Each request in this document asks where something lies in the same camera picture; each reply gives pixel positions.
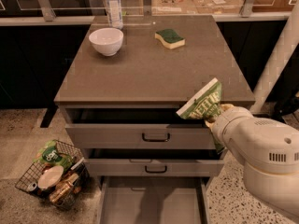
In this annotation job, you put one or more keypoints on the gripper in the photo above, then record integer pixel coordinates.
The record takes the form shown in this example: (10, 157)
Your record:
(229, 129)

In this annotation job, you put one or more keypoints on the green jalapeno chip bag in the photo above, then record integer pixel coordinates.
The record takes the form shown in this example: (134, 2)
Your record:
(204, 104)

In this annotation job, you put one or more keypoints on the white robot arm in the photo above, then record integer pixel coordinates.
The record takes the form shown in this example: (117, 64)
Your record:
(269, 152)

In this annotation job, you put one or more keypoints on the grey drawer cabinet with counter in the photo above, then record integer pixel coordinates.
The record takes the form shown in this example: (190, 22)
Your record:
(144, 74)

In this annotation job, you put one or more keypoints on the bottom grey drawer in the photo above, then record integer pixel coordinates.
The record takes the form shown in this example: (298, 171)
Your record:
(153, 200)

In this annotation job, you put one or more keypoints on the grey drawer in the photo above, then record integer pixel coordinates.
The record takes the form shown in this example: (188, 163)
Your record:
(153, 200)
(157, 128)
(154, 162)

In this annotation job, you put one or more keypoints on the top grey drawer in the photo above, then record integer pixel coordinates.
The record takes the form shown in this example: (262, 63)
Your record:
(157, 128)

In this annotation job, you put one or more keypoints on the middle grey drawer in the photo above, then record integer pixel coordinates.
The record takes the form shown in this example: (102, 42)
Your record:
(154, 162)

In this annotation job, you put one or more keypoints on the green snack bag in basket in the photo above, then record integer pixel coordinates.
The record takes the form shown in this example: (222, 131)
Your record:
(50, 155)

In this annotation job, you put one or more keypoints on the green yellow sponge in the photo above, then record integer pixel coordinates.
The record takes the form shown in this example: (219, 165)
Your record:
(170, 39)

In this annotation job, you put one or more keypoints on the cardboard box left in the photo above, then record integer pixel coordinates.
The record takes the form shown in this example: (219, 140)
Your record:
(159, 7)

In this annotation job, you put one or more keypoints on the white ceramic bowl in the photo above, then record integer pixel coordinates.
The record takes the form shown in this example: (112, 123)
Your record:
(106, 41)

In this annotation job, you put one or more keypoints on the clear plastic water bottle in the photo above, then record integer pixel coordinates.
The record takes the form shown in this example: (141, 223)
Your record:
(113, 8)

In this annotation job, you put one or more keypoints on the brown snack package in basket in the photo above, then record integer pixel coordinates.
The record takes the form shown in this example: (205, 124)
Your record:
(63, 189)

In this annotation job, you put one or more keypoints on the white plate in basket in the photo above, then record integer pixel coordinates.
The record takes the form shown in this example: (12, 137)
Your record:
(51, 177)

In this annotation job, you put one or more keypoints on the soda can in basket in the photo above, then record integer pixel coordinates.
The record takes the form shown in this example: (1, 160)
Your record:
(32, 188)

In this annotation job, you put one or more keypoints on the black wire basket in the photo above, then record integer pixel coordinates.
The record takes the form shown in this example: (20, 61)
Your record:
(36, 170)

